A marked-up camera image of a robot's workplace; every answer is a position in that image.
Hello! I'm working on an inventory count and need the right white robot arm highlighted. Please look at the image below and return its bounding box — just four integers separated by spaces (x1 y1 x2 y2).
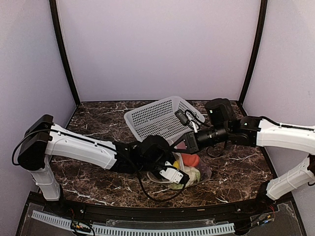
170 98 315 213

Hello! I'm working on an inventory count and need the black front rail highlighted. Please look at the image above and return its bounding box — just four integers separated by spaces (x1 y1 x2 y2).
29 191 279 223

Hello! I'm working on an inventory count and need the black frame post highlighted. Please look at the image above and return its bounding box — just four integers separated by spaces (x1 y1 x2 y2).
49 0 81 107
238 0 268 105

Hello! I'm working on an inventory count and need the orange fake pumpkin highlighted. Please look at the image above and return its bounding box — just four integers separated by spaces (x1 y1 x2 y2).
182 153 200 167

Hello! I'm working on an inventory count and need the clear zip top bag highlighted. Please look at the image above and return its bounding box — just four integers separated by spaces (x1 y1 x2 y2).
147 153 212 190

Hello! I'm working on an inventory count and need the right black frame post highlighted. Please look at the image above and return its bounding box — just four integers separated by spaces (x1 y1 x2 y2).
238 0 268 105

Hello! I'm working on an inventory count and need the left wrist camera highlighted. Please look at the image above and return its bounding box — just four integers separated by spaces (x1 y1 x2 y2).
159 161 190 184

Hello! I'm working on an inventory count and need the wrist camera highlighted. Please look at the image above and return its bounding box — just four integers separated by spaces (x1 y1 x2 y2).
159 161 190 184
174 109 206 131

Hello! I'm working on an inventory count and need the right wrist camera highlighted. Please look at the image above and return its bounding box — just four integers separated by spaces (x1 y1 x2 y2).
174 109 206 131

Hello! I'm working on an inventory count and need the white slotted cable duct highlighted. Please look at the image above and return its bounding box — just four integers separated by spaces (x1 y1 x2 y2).
31 210 235 236

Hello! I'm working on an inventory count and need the left black frame post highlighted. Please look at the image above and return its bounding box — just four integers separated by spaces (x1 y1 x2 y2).
49 0 81 107

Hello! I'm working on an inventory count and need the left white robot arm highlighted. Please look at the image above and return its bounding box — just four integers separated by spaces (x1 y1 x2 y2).
11 115 175 214

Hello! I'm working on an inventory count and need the white perforated plastic basket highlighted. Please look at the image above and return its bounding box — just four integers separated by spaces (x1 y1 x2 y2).
124 96 205 142

